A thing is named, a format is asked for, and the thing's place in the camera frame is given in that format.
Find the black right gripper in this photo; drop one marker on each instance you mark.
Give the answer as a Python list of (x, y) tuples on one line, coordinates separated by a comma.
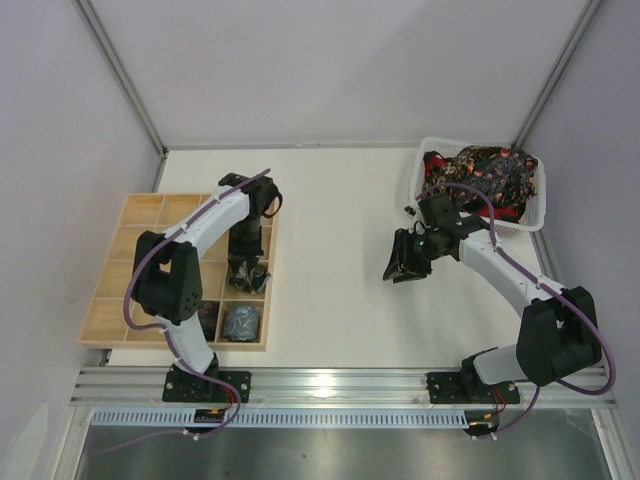
[(412, 255)]

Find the slotted grey cable duct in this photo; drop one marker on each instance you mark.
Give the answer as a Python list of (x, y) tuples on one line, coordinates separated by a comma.
[(281, 418)]

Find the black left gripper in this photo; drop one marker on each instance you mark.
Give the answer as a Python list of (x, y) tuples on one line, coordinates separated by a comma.
[(246, 260)]

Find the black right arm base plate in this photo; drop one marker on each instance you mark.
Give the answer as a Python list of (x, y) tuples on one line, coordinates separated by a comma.
[(457, 387)]

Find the aluminium frame rail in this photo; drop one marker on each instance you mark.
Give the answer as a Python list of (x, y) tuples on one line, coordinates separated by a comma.
[(270, 387)]

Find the white plastic basket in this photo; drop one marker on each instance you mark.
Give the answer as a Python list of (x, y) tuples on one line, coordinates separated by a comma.
[(533, 218)]

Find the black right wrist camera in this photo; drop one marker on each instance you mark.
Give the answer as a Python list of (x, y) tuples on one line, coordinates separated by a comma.
[(438, 210)]

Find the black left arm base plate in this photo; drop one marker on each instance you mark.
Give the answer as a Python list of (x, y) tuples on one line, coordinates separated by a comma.
[(183, 387)]

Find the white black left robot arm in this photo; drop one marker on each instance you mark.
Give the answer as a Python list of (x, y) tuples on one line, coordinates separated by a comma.
[(165, 288)]

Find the pile of dark floral ties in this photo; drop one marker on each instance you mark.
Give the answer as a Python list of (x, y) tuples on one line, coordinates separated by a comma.
[(505, 175)]

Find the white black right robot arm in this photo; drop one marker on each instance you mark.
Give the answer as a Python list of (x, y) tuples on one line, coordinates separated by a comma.
[(558, 334)]

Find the orange grey patterned tie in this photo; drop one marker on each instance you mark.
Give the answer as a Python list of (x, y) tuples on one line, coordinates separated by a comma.
[(249, 276)]

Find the rolled dark floral tie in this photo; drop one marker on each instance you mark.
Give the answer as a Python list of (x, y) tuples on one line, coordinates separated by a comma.
[(208, 312)]

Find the rolled grey leaf-pattern tie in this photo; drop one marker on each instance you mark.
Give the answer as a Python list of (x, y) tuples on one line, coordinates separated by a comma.
[(241, 323)]

